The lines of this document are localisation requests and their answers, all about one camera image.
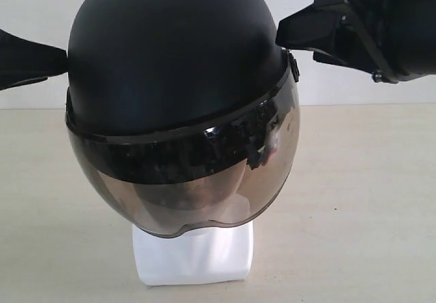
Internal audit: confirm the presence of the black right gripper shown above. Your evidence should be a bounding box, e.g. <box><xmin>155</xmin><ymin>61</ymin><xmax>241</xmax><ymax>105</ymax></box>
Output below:
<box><xmin>275</xmin><ymin>0</ymin><xmax>435</xmax><ymax>83</ymax></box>

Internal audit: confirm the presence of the black helmet with tinted visor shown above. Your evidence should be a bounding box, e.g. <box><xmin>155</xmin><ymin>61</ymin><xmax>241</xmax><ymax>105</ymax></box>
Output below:
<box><xmin>65</xmin><ymin>0</ymin><xmax>300</xmax><ymax>238</ymax></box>

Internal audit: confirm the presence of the white mannequin head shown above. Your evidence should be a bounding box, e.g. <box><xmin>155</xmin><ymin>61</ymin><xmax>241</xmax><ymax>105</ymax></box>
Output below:
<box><xmin>132</xmin><ymin>222</ymin><xmax>254</xmax><ymax>286</ymax></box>

